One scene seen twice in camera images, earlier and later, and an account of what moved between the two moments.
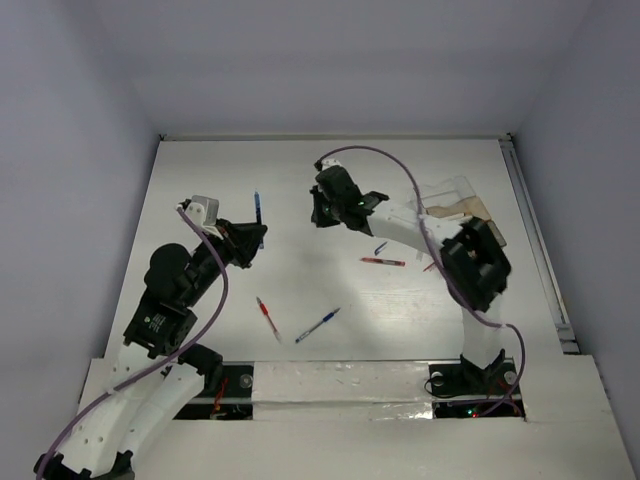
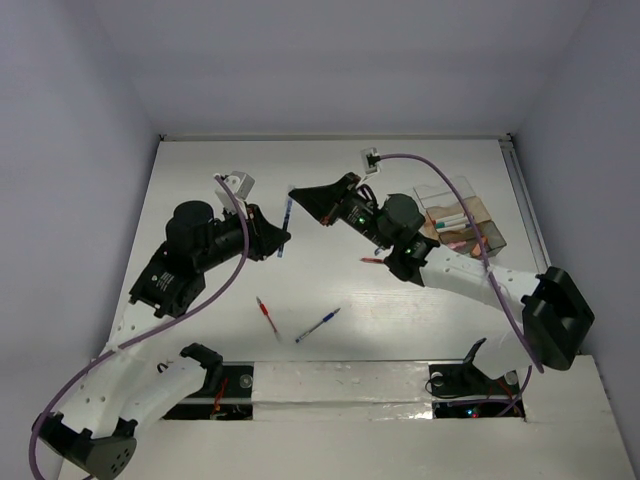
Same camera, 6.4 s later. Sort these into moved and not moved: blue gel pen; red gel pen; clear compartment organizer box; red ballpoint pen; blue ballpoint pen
Moved: blue gel pen
Not moved: clear compartment organizer box; blue ballpoint pen; red ballpoint pen; red gel pen
